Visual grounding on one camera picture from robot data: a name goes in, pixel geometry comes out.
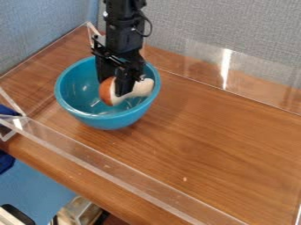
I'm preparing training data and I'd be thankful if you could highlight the blue plastic bowl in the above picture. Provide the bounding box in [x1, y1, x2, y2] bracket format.
[54, 56, 161, 130]

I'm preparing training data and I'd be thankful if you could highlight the clear acrylic front barrier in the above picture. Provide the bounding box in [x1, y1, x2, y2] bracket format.
[0, 115, 248, 225]

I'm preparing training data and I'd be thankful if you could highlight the clear acrylic barrier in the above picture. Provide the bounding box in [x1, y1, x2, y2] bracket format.
[142, 41, 301, 116]
[0, 115, 248, 225]

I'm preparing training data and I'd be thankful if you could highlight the blue cloth object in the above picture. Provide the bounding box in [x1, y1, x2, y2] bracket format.
[0, 104, 20, 174]

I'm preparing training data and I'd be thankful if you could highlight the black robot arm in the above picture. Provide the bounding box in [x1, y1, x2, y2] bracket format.
[92, 0, 153, 97]

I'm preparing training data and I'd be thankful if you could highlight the clear acrylic corner bracket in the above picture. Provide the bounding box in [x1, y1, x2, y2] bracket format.
[86, 22, 106, 44]

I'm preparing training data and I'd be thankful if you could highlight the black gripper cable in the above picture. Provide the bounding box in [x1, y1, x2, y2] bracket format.
[135, 10, 153, 38]

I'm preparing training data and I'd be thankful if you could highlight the clear acrylic back barrier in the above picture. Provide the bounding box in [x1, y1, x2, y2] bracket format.
[142, 41, 301, 116]

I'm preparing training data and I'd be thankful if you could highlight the clear plastic container below table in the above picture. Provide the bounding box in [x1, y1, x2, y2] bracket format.
[48, 196, 102, 225]

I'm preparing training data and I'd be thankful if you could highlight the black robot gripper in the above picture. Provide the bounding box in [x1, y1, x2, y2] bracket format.
[92, 22, 145, 97]

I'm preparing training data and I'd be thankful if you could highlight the black and white object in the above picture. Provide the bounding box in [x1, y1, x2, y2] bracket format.
[0, 204, 36, 225]

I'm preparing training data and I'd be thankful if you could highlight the brown and white toy mushroom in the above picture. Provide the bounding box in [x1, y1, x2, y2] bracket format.
[99, 77, 155, 106]

